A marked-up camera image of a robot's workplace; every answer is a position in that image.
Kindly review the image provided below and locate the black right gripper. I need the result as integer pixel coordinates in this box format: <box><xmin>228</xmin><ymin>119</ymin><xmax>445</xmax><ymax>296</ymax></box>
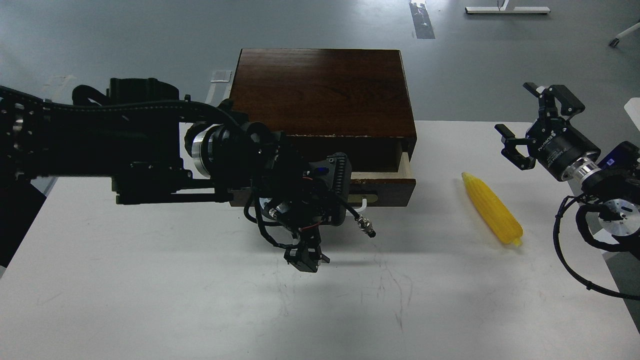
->
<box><xmin>494</xmin><ymin>82</ymin><xmax>601</xmax><ymax>182</ymax></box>

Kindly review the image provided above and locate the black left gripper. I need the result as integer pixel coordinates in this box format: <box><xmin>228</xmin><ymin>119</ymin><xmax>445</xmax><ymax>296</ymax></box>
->
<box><xmin>245</xmin><ymin>150</ymin><xmax>354</xmax><ymax>273</ymax></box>

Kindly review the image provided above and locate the yellow corn cob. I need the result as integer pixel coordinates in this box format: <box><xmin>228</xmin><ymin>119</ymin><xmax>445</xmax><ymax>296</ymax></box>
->
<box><xmin>461</xmin><ymin>172</ymin><xmax>524</xmax><ymax>247</ymax></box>

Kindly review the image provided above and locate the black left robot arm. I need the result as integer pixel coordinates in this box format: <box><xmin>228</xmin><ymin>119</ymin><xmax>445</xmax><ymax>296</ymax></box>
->
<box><xmin>1</xmin><ymin>78</ymin><xmax>375</xmax><ymax>272</ymax></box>

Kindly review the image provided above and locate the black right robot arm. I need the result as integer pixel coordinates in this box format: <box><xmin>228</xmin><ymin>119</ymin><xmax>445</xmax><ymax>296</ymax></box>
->
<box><xmin>495</xmin><ymin>82</ymin><xmax>640</xmax><ymax>301</ymax></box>

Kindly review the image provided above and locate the dark wooden drawer cabinet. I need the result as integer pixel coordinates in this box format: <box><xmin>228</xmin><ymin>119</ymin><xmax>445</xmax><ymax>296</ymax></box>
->
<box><xmin>230</xmin><ymin>48</ymin><xmax>418</xmax><ymax>173</ymax></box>

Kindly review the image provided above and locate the white furniture corner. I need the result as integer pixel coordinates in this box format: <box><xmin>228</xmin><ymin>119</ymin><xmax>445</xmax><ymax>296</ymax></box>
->
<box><xmin>624</xmin><ymin>96</ymin><xmax>640</xmax><ymax>130</ymax></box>

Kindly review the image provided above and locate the white chair caster leg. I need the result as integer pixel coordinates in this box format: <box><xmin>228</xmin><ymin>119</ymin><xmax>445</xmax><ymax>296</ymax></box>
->
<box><xmin>608</xmin><ymin>20</ymin><xmax>640</xmax><ymax>48</ymax></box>

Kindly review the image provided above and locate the white table leg base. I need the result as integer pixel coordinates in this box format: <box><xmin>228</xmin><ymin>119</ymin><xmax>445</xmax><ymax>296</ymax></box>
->
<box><xmin>464</xmin><ymin>0</ymin><xmax>551</xmax><ymax>15</ymax></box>

